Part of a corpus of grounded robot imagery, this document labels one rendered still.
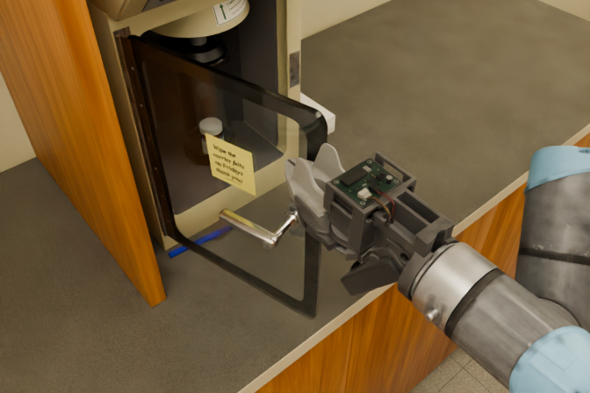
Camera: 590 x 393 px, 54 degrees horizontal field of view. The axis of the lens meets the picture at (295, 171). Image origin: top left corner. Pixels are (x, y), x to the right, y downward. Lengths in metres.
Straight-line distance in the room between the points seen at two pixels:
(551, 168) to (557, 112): 0.88
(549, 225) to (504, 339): 0.14
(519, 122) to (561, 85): 0.20
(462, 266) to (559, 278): 0.11
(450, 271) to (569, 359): 0.11
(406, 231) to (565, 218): 0.15
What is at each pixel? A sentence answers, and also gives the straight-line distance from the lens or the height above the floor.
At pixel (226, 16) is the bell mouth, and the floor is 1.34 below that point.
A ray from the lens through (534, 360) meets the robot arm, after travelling 0.49.
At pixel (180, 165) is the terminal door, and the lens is 0.85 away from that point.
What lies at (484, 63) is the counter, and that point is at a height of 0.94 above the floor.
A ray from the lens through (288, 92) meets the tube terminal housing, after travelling 1.04.
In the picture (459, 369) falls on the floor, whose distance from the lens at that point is 2.05.
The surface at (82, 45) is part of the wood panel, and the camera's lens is 0.67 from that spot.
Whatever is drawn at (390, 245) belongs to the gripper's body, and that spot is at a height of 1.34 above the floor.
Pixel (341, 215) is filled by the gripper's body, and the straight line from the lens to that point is 0.56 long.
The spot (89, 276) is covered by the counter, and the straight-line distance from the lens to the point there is 1.08.
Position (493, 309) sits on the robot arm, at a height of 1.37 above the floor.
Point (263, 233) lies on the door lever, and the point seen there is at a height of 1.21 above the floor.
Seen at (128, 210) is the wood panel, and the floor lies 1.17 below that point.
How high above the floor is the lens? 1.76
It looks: 44 degrees down
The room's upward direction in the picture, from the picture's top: straight up
